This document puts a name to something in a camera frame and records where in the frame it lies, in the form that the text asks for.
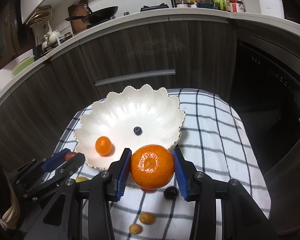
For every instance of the small orange mandarin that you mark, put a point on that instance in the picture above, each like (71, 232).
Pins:
(103, 146)

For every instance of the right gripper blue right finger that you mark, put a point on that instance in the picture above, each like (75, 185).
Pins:
(184, 171)

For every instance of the gas stove burner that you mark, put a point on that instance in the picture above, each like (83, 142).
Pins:
(154, 7)

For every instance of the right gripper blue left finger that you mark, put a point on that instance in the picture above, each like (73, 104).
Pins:
(119, 171)

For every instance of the built-in black dishwasher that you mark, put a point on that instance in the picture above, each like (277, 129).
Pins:
(266, 96)

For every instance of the blueberry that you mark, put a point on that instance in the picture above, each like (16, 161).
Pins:
(137, 130)

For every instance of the white scalloped ceramic bowl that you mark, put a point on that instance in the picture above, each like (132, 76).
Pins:
(155, 111)

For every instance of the white teapot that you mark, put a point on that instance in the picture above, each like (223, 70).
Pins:
(53, 36)

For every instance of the yellow-green round fruit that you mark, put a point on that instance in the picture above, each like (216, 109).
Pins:
(81, 179)

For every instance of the red cherry tomato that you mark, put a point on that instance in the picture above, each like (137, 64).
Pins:
(69, 155)
(148, 190)

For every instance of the dark grape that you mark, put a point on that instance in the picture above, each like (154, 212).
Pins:
(171, 193)

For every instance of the brown longan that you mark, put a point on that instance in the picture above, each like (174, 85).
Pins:
(135, 229)
(147, 218)

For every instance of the large orange mandarin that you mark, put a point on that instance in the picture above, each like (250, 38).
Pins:
(152, 167)

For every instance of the grey drawer handle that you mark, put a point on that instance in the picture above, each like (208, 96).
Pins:
(156, 73)

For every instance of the black wok pan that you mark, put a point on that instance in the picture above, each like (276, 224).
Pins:
(95, 17)

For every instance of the person left hand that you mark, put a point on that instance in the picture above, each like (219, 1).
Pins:
(11, 216)

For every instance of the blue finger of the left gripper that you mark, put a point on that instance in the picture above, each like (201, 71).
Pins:
(55, 161)
(70, 167)

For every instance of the green basin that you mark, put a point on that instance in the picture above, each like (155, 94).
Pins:
(22, 65)

